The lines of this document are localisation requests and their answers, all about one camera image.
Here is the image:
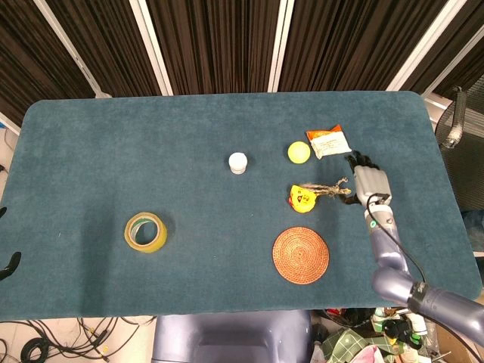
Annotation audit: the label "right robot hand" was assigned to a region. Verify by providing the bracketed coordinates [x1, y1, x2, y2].
[342, 150, 392, 208]

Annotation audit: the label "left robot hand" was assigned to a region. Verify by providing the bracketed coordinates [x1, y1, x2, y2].
[0, 206, 23, 281]

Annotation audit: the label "clear packing tape roll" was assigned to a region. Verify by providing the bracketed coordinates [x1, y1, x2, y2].
[124, 212, 169, 254]

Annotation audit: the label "white orange snack packet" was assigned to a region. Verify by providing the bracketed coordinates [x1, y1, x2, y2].
[306, 124, 353, 160]

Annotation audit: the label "yellow green ball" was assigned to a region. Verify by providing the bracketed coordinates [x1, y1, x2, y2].
[287, 141, 312, 164]

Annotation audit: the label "black mesh office chair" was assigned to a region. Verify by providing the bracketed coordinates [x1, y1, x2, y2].
[433, 73, 484, 213]

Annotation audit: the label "round woven rattan coaster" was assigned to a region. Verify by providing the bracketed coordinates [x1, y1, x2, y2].
[271, 225, 330, 284]

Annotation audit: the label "white plastic jar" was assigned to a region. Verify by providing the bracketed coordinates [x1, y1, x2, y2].
[228, 151, 250, 175]

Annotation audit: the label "green checkered cloth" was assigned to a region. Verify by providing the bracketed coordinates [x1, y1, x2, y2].
[321, 327, 413, 363]

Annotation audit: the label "teal table mat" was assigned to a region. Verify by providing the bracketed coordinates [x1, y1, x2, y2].
[0, 90, 483, 322]

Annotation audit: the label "cardboard box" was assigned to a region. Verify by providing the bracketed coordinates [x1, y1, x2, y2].
[434, 323, 484, 363]

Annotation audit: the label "robot torso base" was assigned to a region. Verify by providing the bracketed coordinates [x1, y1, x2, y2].
[150, 309, 317, 363]

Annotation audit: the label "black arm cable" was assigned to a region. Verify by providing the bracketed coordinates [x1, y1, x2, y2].
[365, 192, 484, 363]

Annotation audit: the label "black floor cables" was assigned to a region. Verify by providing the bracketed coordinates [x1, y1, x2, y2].
[0, 316, 157, 363]

